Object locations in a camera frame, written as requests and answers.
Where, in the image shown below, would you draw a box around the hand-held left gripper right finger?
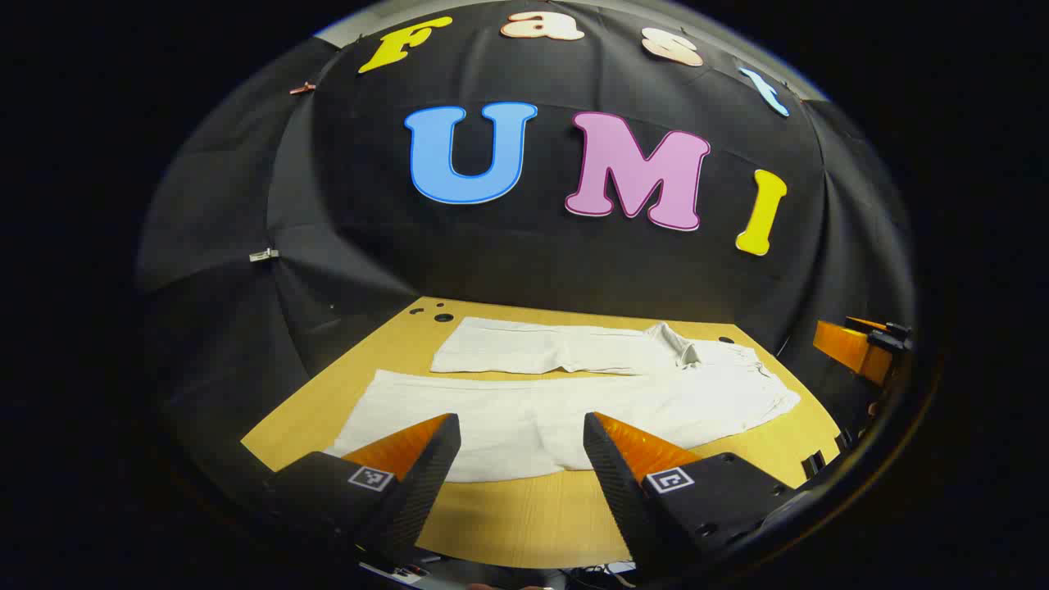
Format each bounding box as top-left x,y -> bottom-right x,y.
583,411 -> 796,579

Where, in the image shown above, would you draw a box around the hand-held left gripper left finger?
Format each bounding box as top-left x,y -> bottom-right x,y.
264,413 -> 462,568

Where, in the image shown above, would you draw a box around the white jeans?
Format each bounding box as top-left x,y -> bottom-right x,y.
324,317 -> 802,484

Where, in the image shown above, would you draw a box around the black backdrop cloth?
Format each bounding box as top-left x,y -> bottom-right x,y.
135,0 -> 917,492

